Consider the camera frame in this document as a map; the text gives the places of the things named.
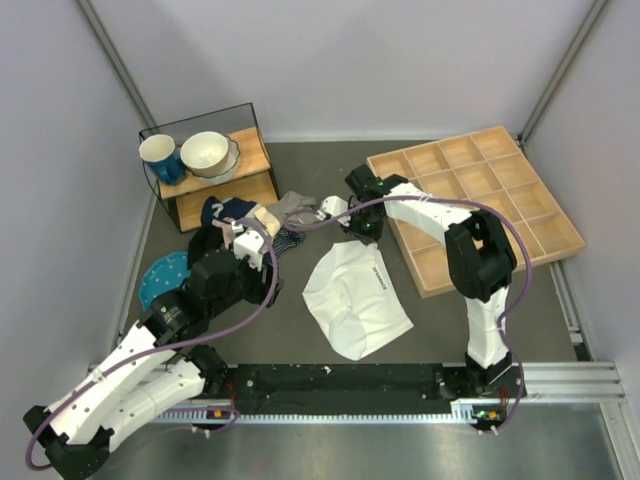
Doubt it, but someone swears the taupe grey underwear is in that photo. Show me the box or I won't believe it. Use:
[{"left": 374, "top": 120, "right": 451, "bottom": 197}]
[{"left": 267, "top": 191, "right": 320, "bottom": 228}]

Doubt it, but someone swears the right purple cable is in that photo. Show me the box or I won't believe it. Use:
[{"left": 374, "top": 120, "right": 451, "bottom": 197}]
[{"left": 284, "top": 196, "right": 532, "bottom": 435}]

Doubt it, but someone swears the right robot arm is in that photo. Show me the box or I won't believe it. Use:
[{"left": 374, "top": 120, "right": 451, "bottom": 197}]
[{"left": 344, "top": 165, "right": 517, "bottom": 396}]

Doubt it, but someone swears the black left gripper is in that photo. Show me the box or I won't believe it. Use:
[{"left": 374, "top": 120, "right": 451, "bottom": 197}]
[{"left": 208, "top": 252, "right": 285, "bottom": 317}]

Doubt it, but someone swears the wooden compartment tray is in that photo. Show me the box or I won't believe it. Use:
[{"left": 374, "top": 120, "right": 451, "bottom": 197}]
[{"left": 366, "top": 124, "right": 587, "bottom": 300}]

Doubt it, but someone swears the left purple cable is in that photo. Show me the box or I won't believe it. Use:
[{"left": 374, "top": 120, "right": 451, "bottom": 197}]
[{"left": 24, "top": 215, "right": 281, "bottom": 471}]

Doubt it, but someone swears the white underwear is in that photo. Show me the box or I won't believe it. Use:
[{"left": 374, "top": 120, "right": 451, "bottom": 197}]
[{"left": 302, "top": 241, "right": 414, "bottom": 361}]

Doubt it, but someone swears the purple cable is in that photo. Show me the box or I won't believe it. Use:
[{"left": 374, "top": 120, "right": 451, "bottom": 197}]
[
  {"left": 284, "top": 196, "right": 532, "bottom": 435},
  {"left": 24, "top": 215, "right": 281, "bottom": 471}
]

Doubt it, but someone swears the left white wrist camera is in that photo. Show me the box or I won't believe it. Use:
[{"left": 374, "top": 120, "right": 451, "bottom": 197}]
[{"left": 231, "top": 218, "right": 267, "bottom": 271}]

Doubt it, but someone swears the aluminium frame rail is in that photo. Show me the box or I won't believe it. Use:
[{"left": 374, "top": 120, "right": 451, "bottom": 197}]
[{"left": 64, "top": 363, "right": 629, "bottom": 480}]

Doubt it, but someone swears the black underwear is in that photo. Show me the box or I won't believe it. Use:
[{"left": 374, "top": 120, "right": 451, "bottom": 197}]
[{"left": 187, "top": 226, "right": 224, "bottom": 270}]

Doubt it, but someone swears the black wire wooden shelf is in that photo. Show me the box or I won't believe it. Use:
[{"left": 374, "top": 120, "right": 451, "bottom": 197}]
[{"left": 139, "top": 102, "right": 278, "bottom": 233}]

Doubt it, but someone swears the blue white mug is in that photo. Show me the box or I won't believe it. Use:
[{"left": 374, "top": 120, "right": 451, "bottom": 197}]
[{"left": 139, "top": 134, "right": 186, "bottom": 185}]

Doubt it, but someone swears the navy blue underwear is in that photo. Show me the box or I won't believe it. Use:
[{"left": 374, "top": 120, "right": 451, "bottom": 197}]
[{"left": 200, "top": 196, "right": 261, "bottom": 226}]

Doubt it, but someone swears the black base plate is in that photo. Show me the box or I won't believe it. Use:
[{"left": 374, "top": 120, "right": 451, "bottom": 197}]
[{"left": 197, "top": 363, "right": 526, "bottom": 416}]

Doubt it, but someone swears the white ceramic bowl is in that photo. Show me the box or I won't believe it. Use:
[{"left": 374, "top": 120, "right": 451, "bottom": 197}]
[{"left": 180, "top": 131, "right": 230, "bottom": 178}]

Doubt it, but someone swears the teal polka dot plate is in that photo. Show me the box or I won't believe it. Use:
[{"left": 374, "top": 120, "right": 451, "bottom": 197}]
[{"left": 138, "top": 251, "right": 191, "bottom": 310}]

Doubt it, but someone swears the white scalloped bowl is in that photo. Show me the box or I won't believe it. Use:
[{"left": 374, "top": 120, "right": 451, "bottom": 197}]
[{"left": 192, "top": 132, "right": 240, "bottom": 185}]

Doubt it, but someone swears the cream underwear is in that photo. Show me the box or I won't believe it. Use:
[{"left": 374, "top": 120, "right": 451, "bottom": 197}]
[{"left": 254, "top": 207, "right": 281, "bottom": 238}]

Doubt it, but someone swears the navy striped underwear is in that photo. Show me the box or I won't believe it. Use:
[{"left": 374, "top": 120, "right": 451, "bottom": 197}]
[{"left": 272, "top": 228, "right": 306, "bottom": 258}]

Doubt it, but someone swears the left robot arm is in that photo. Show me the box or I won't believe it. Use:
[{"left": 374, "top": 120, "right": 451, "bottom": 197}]
[{"left": 23, "top": 250, "right": 281, "bottom": 479}]

